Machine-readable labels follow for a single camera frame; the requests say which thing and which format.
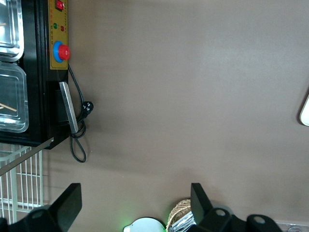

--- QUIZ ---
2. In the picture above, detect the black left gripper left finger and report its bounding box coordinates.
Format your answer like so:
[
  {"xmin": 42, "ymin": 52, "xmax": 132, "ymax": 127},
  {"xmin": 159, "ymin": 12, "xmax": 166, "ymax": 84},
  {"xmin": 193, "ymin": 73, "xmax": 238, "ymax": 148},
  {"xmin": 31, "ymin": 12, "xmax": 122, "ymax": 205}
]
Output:
[{"xmin": 0, "ymin": 183, "xmax": 83, "ymax": 232}]

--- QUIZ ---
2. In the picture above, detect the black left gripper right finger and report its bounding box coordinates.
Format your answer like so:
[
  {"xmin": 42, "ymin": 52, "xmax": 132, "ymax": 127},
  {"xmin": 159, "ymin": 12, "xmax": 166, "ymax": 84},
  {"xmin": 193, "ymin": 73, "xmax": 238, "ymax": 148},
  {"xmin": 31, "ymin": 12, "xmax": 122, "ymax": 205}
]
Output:
[{"xmin": 185, "ymin": 183, "xmax": 283, "ymax": 232}]

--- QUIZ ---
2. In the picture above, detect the steel tray with long skewer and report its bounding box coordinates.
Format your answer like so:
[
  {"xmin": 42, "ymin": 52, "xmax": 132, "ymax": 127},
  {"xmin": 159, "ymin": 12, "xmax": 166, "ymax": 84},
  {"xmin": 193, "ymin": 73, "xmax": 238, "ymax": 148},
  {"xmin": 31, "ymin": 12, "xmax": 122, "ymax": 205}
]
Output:
[{"xmin": 0, "ymin": 61, "xmax": 29, "ymax": 133}]

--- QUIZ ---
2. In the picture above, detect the cream plastic serving tray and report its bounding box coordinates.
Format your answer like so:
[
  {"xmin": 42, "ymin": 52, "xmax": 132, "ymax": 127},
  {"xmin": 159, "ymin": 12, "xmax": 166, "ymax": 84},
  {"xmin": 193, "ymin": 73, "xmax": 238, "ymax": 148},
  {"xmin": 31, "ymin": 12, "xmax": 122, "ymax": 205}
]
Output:
[{"xmin": 298, "ymin": 93, "xmax": 309, "ymax": 127}]

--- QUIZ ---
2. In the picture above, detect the steel tray with short skewer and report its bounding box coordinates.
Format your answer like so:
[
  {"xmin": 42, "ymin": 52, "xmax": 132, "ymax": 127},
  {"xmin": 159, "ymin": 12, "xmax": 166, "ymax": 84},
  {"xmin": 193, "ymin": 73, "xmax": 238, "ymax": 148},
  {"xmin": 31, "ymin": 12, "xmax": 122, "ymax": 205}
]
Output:
[{"xmin": 0, "ymin": 0, "xmax": 25, "ymax": 61}]

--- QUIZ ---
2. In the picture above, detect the wicker basket with foil containers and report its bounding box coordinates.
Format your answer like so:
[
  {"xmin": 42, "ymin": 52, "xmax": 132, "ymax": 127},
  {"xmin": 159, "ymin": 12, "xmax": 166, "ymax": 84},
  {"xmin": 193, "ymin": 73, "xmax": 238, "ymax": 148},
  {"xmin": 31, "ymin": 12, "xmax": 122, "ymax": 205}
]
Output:
[{"xmin": 166, "ymin": 198, "xmax": 194, "ymax": 232}]

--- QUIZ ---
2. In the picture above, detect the aluminium foil container stack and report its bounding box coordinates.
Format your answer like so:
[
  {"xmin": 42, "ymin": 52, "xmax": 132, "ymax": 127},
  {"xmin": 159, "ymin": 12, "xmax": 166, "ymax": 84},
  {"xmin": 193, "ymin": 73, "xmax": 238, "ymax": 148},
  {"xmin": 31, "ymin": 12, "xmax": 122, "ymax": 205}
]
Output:
[{"xmin": 169, "ymin": 211, "xmax": 197, "ymax": 232}]

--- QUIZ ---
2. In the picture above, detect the grey metal machine lever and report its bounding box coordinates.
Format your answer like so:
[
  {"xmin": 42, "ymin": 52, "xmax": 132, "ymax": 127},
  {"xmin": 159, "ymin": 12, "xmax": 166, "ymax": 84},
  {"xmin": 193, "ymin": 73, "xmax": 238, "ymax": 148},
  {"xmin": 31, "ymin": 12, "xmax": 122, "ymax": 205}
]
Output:
[{"xmin": 0, "ymin": 137, "xmax": 54, "ymax": 176}]

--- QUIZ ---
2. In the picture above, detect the clear acrylic bottle rack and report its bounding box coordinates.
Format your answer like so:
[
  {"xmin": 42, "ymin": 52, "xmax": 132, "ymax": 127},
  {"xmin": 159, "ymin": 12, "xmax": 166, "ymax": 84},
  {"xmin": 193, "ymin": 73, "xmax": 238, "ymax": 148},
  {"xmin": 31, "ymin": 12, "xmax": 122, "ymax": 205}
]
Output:
[{"xmin": 275, "ymin": 221, "xmax": 309, "ymax": 232}]

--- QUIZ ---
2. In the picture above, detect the black sealing machine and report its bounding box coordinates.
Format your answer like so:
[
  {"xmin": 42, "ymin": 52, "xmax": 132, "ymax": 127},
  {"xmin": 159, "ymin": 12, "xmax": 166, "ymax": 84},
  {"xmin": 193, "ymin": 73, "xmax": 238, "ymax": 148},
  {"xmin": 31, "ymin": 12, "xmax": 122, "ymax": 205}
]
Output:
[{"xmin": 0, "ymin": 0, "xmax": 70, "ymax": 150}]

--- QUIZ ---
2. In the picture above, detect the long wooden skewer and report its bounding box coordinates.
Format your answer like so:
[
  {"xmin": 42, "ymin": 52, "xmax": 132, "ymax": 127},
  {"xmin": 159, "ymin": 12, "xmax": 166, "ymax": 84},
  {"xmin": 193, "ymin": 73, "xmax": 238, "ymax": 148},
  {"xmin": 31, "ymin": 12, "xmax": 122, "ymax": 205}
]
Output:
[{"xmin": 0, "ymin": 102, "xmax": 18, "ymax": 112}]

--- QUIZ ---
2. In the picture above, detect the red emergency stop button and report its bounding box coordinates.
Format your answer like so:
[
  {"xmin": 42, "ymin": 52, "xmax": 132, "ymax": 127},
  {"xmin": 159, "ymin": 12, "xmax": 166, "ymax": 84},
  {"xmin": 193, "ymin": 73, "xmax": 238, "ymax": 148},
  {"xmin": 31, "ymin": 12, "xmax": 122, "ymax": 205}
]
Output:
[{"xmin": 53, "ymin": 40, "xmax": 71, "ymax": 63}]

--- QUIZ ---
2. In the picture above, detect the yellow control panel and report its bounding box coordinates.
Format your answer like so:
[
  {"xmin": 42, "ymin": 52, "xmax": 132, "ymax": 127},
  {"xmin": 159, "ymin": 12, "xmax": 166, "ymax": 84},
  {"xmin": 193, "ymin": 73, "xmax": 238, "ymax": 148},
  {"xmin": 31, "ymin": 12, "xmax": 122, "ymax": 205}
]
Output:
[{"xmin": 48, "ymin": 0, "xmax": 70, "ymax": 70}]

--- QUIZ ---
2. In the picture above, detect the white wire rack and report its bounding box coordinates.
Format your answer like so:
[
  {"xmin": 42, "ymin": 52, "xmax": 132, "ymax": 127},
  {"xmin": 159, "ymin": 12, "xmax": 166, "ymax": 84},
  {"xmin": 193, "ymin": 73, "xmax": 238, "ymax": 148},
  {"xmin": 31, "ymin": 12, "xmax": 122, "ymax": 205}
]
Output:
[{"xmin": 0, "ymin": 144, "xmax": 44, "ymax": 224}]

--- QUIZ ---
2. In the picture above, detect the silver machine handle bar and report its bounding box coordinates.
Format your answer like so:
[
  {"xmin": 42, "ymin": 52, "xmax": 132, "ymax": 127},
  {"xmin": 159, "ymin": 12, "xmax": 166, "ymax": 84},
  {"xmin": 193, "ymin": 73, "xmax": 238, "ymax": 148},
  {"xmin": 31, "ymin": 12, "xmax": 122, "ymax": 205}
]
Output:
[{"xmin": 59, "ymin": 81, "xmax": 79, "ymax": 134}]

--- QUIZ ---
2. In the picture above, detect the black power cable with plug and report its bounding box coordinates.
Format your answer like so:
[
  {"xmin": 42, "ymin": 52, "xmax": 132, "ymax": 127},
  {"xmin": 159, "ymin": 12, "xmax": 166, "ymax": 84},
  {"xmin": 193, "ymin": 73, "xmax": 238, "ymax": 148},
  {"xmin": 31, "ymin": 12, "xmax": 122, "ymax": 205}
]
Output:
[{"xmin": 67, "ymin": 63, "xmax": 94, "ymax": 163}]

